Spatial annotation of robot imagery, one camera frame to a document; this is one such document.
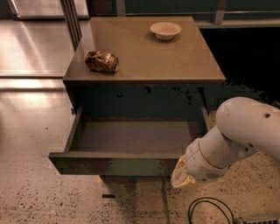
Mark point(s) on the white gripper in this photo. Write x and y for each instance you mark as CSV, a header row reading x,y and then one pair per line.
x,y
200,164

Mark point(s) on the drawer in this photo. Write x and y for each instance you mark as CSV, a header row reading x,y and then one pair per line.
x,y
140,148

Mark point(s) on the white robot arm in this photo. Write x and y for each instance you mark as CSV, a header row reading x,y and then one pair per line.
x,y
243,127

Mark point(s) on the grey power strip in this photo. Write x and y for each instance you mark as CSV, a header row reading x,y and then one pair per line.
x,y
257,220

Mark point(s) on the crushed brown soda can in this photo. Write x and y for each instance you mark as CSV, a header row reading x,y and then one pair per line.
x,y
102,61

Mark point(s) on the white shallow bowl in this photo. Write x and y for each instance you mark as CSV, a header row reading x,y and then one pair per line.
x,y
165,30

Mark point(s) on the metal window frame post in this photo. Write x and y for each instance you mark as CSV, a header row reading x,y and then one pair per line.
x,y
72,21

